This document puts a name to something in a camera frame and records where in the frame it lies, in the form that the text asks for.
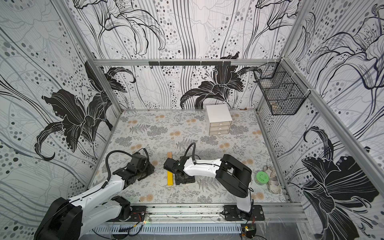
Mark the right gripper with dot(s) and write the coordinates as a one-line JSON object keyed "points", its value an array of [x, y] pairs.
{"points": [[184, 176]]}

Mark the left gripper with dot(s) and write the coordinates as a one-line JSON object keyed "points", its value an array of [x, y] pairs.
{"points": [[150, 166]]}

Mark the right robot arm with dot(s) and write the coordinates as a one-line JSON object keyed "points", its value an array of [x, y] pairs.
{"points": [[232, 174]]}

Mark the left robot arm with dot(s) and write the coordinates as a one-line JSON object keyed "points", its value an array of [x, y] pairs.
{"points": [[70, 219]]}

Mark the white drawer cabinet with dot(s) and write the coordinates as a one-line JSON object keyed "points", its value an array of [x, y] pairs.
{"points": [[219, 119]]}

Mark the green round lid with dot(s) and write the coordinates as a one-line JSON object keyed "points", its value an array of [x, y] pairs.
{"points": [[261, 178]]}

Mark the small electronics board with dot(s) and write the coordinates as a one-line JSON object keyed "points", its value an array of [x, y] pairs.
{"points": [[249, 231]]}

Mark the crumpled white cloth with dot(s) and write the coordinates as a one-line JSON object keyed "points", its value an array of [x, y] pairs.
{"points": [[273, 184]]}

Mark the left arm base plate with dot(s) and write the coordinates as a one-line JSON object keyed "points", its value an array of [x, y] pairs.
{"points": [[137, 214]]}

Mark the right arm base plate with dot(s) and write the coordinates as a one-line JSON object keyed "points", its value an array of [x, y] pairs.
{"points": [[231, 213]]}

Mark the black wall bar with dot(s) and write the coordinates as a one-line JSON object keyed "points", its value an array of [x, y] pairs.
{"points": [[189, 63]]}

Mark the black wire basket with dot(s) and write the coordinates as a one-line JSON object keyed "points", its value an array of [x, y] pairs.
{"points": [[282, 95]]}

